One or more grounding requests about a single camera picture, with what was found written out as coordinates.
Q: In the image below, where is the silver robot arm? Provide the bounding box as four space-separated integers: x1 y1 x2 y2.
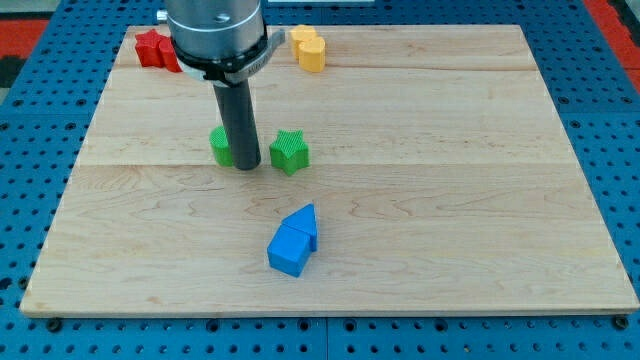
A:
164 0 286 86

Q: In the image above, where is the green star block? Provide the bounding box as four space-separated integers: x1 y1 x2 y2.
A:
269 130 310 176

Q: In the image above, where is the red star block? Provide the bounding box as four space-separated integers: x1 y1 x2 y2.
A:
135 29 165 68

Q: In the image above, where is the blue triangle block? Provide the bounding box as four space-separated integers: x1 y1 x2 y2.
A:
282 203 318 252

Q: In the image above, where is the blue cube block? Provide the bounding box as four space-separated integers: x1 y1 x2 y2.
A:
267 225 311 277

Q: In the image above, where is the green round block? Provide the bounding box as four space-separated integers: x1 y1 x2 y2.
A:
209 126 233 167

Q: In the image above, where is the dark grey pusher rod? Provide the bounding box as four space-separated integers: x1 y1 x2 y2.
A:
213 81 261 171

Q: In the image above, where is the wooden board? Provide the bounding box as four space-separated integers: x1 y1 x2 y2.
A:
20 25 639 318

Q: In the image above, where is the yellow heart block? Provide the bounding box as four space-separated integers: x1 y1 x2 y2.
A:
298 37 326 73

